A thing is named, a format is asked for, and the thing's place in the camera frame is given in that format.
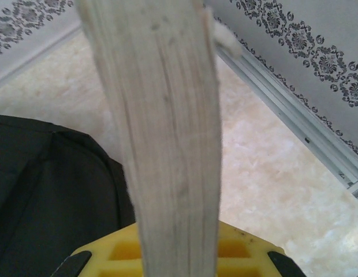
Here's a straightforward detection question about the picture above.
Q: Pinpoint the aluminium table edge rail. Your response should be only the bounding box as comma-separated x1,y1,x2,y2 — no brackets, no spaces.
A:
213,43,358,200
0,24,83,92

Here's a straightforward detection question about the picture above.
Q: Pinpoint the black backpack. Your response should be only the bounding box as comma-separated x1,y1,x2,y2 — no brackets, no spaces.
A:
0,114,139,277

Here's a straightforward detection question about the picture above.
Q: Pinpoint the black paperback with torn corner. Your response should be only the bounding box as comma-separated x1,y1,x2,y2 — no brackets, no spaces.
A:
74,0,243,277

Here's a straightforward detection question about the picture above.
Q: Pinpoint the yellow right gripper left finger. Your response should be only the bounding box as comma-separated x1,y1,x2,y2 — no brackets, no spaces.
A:
53,223,145,277

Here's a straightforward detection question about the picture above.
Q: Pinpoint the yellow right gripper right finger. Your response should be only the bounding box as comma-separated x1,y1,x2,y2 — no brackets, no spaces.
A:
216,220,307,277

